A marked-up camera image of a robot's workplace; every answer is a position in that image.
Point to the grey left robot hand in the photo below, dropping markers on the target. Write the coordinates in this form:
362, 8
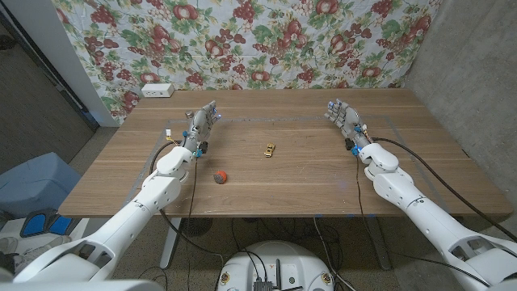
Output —
198, 125

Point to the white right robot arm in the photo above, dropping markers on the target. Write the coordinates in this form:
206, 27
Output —
408, 194

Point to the blue grey storage bin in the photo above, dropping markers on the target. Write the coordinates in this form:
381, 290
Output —
36, 182

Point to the yellow toy car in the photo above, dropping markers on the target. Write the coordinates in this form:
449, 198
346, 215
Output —
269, 149

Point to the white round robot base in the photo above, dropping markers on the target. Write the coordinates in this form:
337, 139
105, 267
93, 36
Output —
246, 266

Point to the fruit print backdrop cloth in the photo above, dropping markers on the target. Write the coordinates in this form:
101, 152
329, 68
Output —
258, 44

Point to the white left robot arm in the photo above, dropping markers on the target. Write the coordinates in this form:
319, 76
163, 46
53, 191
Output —
153, 196

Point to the white sneaker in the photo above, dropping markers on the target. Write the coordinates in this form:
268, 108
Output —
7, 244
40, 250

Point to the round black floor fan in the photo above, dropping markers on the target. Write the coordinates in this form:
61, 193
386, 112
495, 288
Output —
196, 226

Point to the orange and grey ball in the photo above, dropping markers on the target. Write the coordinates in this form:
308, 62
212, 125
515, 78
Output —
220, 177

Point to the grey table leg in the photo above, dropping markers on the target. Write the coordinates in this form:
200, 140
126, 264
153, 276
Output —
379, 246

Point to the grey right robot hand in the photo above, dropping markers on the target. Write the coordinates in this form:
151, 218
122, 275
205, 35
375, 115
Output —
348, 119

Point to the white table leg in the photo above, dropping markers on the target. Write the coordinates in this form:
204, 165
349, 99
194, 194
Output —
169, 246

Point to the black and blue foot pedal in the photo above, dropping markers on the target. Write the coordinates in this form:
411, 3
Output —
34, 224

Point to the white power strip box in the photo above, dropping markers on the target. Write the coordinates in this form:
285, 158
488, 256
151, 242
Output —
157, 90

